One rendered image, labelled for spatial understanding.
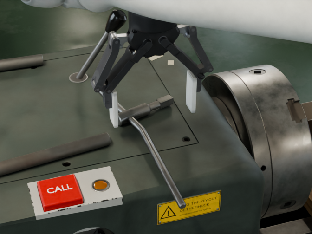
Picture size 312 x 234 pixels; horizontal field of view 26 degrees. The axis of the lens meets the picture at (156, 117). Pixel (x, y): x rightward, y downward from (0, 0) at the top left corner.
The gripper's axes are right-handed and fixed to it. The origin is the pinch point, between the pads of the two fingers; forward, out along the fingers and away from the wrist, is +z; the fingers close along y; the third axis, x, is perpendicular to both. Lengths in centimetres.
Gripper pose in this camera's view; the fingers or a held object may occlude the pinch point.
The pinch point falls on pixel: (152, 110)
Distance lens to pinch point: 113.8
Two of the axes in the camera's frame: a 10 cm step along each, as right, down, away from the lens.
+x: -3.1, -5.6, 7.7
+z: 0.0, 8.1, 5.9
